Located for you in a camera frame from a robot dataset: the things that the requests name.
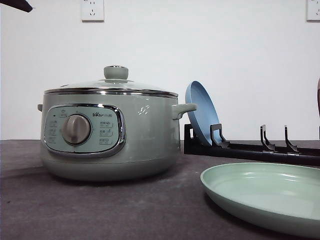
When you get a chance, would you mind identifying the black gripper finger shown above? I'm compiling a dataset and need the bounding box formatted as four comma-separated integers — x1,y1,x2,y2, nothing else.
0,0,33,13

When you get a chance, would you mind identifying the glass lid green knob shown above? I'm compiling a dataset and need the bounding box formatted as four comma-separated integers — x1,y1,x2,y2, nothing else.
44,65,178,97

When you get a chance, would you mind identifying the green plate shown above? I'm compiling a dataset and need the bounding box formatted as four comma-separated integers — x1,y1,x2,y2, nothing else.
200,162,320,236

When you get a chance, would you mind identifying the green electric steamer pot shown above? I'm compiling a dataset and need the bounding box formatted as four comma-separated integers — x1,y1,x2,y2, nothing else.
37,87,197,182

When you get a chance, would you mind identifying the blue plate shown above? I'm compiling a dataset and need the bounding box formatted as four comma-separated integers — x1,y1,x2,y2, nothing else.
185,80,221,145

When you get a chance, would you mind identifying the black plate rack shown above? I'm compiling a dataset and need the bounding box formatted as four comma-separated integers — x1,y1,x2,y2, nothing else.
184,123,320,166

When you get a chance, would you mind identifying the white wall socket left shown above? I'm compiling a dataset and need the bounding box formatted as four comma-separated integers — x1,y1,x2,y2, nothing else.
80,0,105,24

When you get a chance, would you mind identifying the white wall socket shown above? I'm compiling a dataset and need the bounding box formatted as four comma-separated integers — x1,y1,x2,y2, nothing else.
80,0,105,24
305,0,320,24

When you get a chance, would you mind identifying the white wall socket right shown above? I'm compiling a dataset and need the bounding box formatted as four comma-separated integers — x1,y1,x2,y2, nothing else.
305,0,320,24

